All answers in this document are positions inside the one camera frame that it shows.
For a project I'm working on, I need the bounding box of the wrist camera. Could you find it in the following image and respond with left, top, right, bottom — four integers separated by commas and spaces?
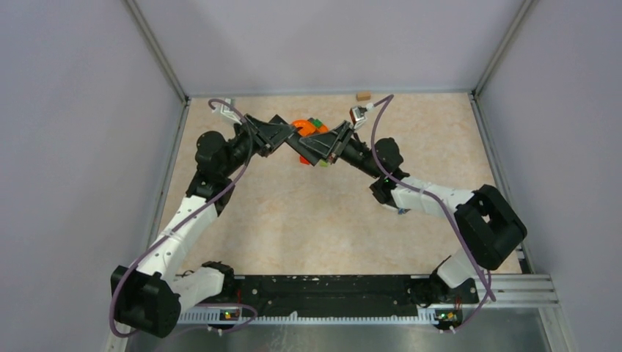
211, 98, 240, 125
349, 103, 375, 131

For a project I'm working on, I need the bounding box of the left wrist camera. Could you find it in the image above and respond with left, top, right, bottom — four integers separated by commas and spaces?
211, 98, 240, 125

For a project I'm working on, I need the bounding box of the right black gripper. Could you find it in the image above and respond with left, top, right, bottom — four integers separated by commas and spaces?
299, 121, 382, 180

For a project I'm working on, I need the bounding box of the black remote control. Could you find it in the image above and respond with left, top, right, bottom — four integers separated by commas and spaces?
269, 114, 320, 166

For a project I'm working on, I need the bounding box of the orange plastic ring toy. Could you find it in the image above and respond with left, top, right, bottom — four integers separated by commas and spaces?
291, 119, 329, 136

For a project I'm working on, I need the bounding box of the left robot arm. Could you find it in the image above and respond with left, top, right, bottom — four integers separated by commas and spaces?
109, 115, 297, 338

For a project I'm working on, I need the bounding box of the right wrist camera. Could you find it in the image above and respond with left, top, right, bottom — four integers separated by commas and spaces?
349, 103, 375, 131

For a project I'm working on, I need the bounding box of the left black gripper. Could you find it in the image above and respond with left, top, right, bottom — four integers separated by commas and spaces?
220, 113, 296, 177

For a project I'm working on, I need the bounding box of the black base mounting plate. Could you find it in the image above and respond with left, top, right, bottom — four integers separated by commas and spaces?
203, 275, 479, 318

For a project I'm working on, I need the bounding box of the white remote control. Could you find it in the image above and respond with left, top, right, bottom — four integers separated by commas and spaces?
381, 202, 400, 213

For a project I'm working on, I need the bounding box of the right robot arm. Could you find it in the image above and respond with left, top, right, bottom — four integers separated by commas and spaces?
293, 119, 527, 302

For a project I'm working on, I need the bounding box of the small wooden block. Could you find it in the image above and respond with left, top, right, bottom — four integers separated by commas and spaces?
356, 92, 372, 101

